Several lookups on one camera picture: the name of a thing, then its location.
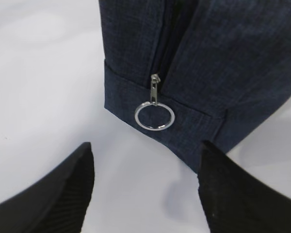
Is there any silver zipper pull ring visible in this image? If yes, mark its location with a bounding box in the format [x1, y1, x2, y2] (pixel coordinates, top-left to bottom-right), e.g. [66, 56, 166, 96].
[134, 73, 177, 131]

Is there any navy blue lunch bag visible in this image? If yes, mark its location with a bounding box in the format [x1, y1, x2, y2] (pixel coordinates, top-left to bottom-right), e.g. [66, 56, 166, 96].
[99, 0, 291, 171]

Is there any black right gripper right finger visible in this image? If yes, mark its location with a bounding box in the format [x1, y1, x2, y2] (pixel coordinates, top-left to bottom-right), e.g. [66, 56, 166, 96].
[197, 141, 291, 233]

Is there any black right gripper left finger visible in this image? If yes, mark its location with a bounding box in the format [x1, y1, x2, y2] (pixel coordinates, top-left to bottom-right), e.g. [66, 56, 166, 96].
[0, 142, 95, 233]

